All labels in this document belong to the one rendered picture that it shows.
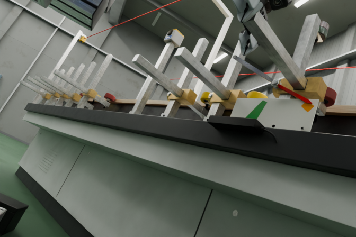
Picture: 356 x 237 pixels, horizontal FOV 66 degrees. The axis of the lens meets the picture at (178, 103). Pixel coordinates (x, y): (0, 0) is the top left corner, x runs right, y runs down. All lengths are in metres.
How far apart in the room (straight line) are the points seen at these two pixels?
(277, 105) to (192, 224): 0.57
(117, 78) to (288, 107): 11.67
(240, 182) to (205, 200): 0.34
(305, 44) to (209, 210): 0.67
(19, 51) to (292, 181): 12.32
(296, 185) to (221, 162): 0.24
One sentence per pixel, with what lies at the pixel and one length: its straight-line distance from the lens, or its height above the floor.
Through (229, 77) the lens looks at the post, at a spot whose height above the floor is 0.89.
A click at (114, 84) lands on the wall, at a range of 12.24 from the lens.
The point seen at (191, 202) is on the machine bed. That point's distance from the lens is 1.17.
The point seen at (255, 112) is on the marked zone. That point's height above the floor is 0.75.
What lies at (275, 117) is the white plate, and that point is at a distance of 0.81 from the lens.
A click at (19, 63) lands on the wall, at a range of 12.54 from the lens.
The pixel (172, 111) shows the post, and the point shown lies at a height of 0.74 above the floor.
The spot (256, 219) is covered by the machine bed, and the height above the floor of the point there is 0.48.
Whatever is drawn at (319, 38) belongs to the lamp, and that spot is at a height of 1.08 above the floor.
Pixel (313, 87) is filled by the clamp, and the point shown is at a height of 0.83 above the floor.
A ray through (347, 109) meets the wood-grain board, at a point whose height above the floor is 0.89.
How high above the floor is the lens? 0.43
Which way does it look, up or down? 18 degrees up
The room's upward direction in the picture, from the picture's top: 25 degrees clockwise
